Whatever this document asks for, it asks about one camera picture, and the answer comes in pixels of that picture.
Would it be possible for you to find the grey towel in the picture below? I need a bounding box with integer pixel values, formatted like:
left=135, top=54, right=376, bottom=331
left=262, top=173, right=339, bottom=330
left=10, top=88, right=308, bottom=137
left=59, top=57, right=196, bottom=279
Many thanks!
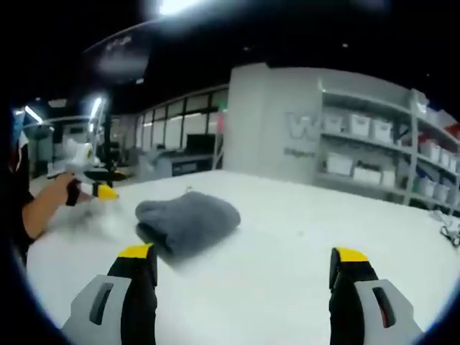
left=134, top=190, right=242, bottom=266

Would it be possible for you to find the white plastic roll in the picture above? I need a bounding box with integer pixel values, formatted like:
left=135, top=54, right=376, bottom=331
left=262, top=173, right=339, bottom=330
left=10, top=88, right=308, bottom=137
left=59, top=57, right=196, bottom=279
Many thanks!
left=66, top=140, right=97, bottom=169

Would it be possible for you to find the black stand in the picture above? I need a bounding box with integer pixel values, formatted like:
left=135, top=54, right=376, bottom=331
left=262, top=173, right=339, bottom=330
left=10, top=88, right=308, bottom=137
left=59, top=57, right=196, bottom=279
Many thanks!
left=101, top=114, right=120, bottom=170

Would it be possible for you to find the person's dark clothing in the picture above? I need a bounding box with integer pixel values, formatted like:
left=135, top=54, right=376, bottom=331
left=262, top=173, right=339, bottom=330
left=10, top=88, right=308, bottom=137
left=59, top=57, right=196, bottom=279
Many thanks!
left=9, top=142, right=36, bottom=263

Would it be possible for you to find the ceiling tube light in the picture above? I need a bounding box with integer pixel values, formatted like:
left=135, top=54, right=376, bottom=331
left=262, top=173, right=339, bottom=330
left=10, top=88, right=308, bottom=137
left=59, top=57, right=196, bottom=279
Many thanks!
left=22, top=105, right=43, bottom=122
left=88, top=96, right=104, bottom=122

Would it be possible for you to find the grey desk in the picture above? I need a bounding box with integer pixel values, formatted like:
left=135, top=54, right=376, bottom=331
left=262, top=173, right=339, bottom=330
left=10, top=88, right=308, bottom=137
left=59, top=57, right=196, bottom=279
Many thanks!
left=171, top=152, right=219, bottom=177

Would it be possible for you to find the black monitor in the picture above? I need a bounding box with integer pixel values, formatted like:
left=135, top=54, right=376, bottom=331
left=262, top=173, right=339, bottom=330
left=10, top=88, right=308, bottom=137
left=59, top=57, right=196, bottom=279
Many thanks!
left=186, top=133, right=217, bottom=155

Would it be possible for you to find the grey metal shelving unit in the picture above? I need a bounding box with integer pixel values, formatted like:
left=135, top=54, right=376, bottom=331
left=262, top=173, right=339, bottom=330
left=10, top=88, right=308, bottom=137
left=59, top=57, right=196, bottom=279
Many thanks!
left=315, top=78, right=460, bottom=219

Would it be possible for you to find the row of white storage bins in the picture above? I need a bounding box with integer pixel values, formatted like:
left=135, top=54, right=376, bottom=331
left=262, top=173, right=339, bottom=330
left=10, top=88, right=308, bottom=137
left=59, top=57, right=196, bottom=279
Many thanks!
left=321, top=107, right=460, bottom=206

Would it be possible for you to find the small device with cable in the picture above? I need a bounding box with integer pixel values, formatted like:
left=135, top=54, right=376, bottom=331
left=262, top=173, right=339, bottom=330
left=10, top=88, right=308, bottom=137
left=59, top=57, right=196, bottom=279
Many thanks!
left=430, top=211, right=460, bottom=249

